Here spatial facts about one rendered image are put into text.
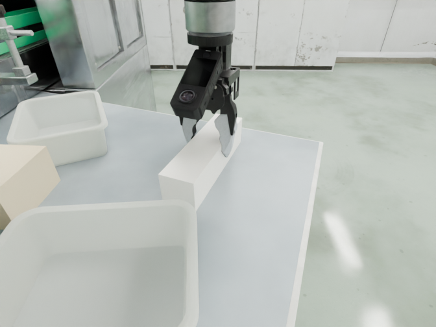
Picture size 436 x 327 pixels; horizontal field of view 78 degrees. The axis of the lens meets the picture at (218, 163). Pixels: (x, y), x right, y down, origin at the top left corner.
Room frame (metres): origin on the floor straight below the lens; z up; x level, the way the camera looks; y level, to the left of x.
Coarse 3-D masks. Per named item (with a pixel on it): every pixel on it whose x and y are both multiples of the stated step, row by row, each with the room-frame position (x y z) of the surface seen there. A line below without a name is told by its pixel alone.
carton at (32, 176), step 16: (0, 160) 0.35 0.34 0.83; (16, 160) 0.35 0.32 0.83; (32, 160) 0.36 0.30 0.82; (48, 160) 0.39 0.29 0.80; (0, 176) 0.31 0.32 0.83; (16, 176) 0.32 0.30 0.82; (32, 176) 0.34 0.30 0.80; (48, 176) 0.37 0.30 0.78; (0, 192) 0.28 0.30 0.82; (16, 192) 0.30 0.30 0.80; (32, 192) 0.33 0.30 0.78; (48, 192) 0.36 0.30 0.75; (0, 208) 0.28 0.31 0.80; (16, 208) 0.29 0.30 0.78; (32, 208) 0.31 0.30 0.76; (0, 224) 0.28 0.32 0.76
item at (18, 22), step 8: (8, 16) 0.86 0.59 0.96; (16, 16) 0.89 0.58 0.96; (24, 16) 0.92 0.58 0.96; (32, 16) 0.96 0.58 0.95; (8, 24) 0.84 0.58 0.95; (16, 24) 0.87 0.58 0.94; (24, 24) 0.91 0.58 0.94; (32, 24) 0.95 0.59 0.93; (40, 24) 0.99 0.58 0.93; (40, 32) 0.97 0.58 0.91; (0, 40) 0.79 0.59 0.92; (16, 40) 0.85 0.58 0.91; (24, 40) 0.88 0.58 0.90; (32, 40) 0.92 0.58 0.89; (0, 48) 0.77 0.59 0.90
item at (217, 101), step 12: (192, 36) 0.43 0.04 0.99; (228, 36) 0.43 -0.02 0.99; (204, 48) 0.45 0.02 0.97; (216, 48) 0.44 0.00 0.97; (228, 48) 0.48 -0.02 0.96; (228, 60) 0.48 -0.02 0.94; (228, 72) 0.46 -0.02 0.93; (216, 84) 0.42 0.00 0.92; (228, 84) 0.44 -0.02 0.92; (216, 96) 0.42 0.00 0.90; (216, 108) 0.42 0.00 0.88
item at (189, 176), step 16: (208, 128) 0.49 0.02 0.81; (240, 128) 0.53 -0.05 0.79; (192, 144) 0.42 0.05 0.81; (208, 144) 0.43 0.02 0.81; (176, 160) 0.37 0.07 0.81; (192, 160) 0.37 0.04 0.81; (208, 160) 0.37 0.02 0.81; (224, 160) 0.44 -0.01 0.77; (160, 176) 0.33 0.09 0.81; (176, 176) 0.33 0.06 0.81; (192, 176) 0.33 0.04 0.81; (208, 176) 0.36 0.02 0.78; (176, 192) 0.32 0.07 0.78; (192, 192) 0.31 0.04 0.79
